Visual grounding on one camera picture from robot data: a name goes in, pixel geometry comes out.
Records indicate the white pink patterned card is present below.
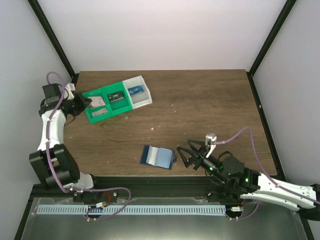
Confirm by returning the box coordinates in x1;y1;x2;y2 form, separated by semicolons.
88;96;106;109

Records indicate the blue card holder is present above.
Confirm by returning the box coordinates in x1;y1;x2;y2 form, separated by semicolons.
139;145;177;170

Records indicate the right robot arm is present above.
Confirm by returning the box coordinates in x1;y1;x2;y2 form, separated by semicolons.
177;139;320;221

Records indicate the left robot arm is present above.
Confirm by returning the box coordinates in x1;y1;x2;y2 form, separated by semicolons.
29;83;95;192

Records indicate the black card stack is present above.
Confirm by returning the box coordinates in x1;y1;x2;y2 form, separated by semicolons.
107;90;125;103

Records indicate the blue card stack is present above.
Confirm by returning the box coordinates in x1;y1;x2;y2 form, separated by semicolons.
127;85;144;96

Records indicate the left green bin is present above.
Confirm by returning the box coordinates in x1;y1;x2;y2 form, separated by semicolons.
83;88;112;124

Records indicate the green bin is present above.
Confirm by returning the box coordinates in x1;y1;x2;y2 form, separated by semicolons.
83;88;112;124
102;81;133;117

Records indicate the middle green bin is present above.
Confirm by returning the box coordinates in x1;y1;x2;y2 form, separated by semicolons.
102;81;133;117

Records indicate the white bin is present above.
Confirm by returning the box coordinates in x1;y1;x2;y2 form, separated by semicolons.
122;75;153;110

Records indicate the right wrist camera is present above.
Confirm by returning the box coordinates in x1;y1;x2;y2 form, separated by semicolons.
205;133;217;159

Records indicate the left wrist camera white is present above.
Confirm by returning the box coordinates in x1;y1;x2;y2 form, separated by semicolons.
64;83;76;100

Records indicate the black aluminium frame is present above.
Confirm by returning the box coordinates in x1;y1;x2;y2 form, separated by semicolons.
14;0;320;240

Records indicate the light blue cable duct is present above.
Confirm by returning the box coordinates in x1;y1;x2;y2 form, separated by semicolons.
36;204;226;216

